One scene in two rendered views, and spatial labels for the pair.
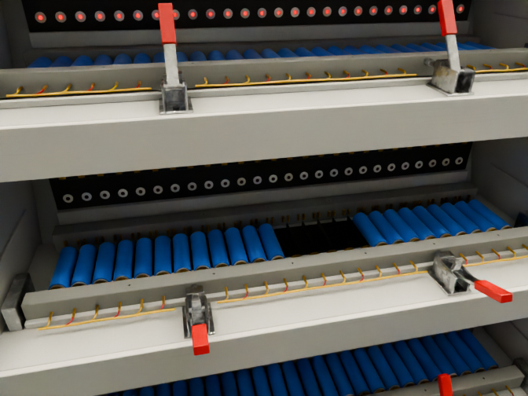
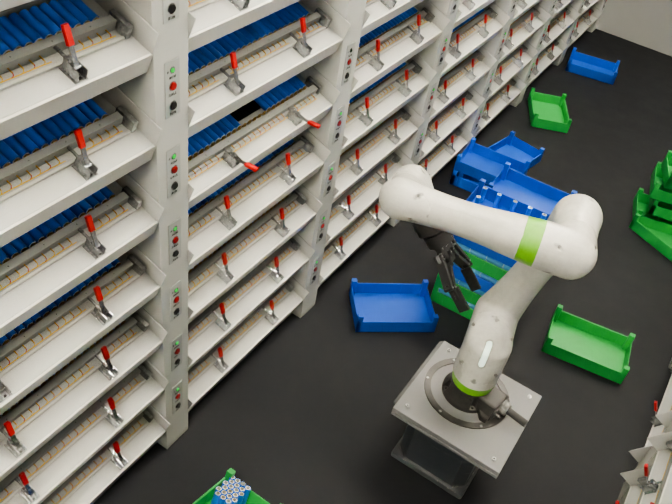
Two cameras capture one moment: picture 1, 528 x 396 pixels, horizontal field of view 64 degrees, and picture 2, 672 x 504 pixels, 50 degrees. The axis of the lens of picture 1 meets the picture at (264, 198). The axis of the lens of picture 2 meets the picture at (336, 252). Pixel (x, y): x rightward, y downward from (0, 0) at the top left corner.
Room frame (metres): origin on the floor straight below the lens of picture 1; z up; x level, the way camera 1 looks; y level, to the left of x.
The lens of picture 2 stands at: (-0.73, 1.04, 1.95)
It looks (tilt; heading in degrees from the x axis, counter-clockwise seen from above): 42 degrees down; 307
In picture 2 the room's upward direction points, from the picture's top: 10 degrees clockwise
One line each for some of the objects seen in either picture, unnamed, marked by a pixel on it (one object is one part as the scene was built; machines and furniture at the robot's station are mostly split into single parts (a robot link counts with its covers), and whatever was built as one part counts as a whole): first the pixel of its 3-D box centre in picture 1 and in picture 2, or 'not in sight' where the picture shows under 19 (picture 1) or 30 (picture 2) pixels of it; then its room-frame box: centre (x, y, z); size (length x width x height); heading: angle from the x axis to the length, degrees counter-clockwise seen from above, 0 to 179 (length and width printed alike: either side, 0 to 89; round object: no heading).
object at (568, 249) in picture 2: not in sight; (558, 249); (-0.32, -0.36, 0.89); 0.18 x 0.13 x 0.12; 23
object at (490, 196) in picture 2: not in sight; (506, 216); (0.06, -0.95, 0.44); 0.30 x 0.20 x 0.08; 13
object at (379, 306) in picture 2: not in sight; (392, 304); (0.24, -0.64, 0.04); 0.30 x 0.20 x 0.08; 51
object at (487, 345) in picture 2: not in sight; (482, 354); (-0.26, -0.33, 0.46); 0.16 x 0.13 x 0.19; 113
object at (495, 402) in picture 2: not in sight; (485, 397); (-0.32, -0.32, 0.33); 0.26 x 0.15 x 0.06; 2
